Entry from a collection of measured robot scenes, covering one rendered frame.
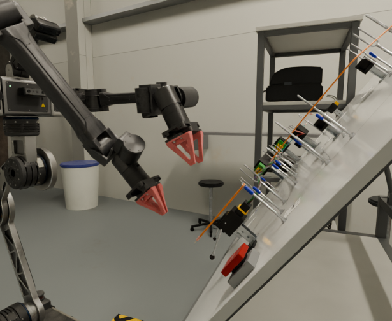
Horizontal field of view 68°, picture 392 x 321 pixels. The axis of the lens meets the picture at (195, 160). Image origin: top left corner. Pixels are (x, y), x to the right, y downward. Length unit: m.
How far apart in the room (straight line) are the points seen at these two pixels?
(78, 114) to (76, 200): 4.07
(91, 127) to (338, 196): 0.61
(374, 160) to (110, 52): 5.11
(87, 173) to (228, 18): 2.98
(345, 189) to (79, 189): 4.51
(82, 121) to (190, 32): 3.73
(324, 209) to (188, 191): 4.02
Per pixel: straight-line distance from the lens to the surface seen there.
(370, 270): 1.33
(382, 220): 1.66
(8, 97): 1.38
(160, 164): 4.62
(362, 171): 0.43
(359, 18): 1.72
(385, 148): 0.43
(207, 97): 4.14
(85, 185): 4.77
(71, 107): 0.81
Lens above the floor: 1.35
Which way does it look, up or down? 8 degrees down
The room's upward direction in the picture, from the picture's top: straight up
